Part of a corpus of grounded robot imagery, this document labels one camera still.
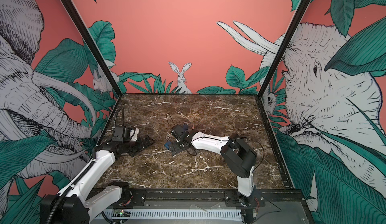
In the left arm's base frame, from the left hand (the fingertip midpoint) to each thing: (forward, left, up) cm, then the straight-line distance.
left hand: (149, 142), depth 82 cm
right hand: (0, -14, -6) cm, 15 cm away
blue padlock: (+3, -8, -11) cm, 14 cm away
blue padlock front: (+16, -20, -10) cm, 27 cm away
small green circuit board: (-31, +10, -10) cm, 34 cm away
